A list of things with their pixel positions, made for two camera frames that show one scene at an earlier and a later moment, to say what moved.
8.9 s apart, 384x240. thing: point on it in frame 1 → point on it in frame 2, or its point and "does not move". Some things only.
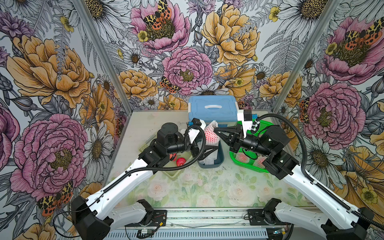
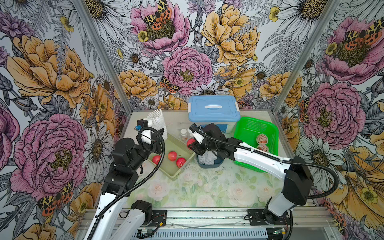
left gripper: x=206 y=147 → x=156 y=143
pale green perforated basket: x=176 y=160 does not move
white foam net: x=210 y=159 does not move
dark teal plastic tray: x=219 y=161 does not move
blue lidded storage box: x=220 y=109 does not move
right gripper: x=235 y=138 → x=197 y=147
